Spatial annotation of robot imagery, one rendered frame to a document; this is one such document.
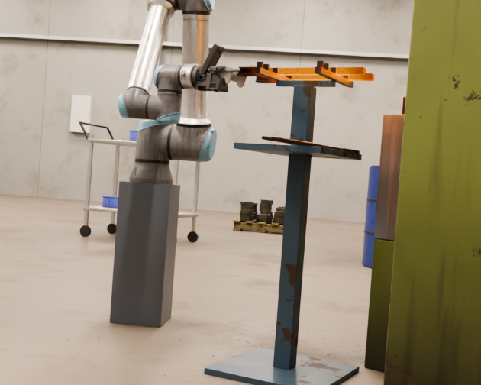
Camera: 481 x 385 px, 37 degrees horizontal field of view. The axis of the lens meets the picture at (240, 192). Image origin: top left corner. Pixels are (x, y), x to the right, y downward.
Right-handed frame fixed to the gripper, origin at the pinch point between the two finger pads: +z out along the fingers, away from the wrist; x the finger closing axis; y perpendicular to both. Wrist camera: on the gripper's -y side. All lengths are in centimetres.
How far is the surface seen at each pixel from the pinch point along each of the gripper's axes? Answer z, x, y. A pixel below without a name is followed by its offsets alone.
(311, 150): 35.3, 19.6, 27.8
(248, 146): 13.5, 19.7, 27.6
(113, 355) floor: -32, 22, 103
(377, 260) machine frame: 45, -27, 63
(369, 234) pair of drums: -58, -340, 75
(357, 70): 41.5, 1.2, 0.5
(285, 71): 15.7, 1.2, 0.6
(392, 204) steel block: 48, -26, 43
